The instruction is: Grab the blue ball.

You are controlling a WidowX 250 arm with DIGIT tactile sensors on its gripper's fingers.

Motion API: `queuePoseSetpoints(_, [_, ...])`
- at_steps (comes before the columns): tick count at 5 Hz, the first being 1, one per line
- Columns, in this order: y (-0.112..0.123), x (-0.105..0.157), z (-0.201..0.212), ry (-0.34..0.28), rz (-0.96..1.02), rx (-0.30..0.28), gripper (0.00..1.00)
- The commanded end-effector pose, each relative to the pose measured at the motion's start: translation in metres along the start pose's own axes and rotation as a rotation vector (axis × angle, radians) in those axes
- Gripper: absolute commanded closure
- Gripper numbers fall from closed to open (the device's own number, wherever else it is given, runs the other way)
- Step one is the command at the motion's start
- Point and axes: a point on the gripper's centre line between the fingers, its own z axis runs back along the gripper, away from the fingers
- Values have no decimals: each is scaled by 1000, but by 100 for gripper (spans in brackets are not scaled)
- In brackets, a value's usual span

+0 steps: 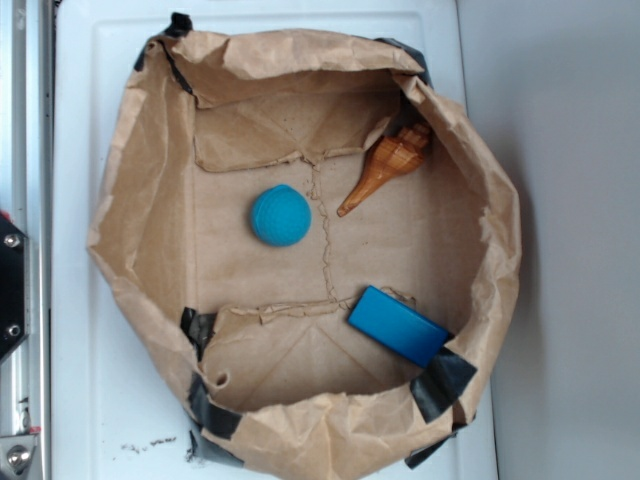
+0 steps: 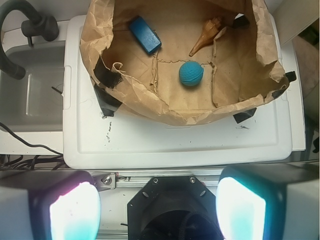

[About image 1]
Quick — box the blue ball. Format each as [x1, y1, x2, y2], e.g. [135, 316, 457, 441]
[250, 184, 312, 247]

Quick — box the brown paper bag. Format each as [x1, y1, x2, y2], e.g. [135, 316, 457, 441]
[88, 29, 522, 479]

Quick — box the brown wooden seashell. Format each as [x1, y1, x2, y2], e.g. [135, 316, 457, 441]
[337, 122, 431, 217]

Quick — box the blue rectangular block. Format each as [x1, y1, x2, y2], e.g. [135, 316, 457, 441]
[348, 286, 450, 367]

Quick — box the white plastic tray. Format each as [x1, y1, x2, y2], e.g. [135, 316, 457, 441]
[52, 0, 501, 480]

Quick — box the black mounting bracket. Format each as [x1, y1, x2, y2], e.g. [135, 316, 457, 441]
[0, 211, 27, 362]

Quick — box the metal frame rail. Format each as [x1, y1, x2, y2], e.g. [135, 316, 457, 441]
[1, 1, 56, 479]

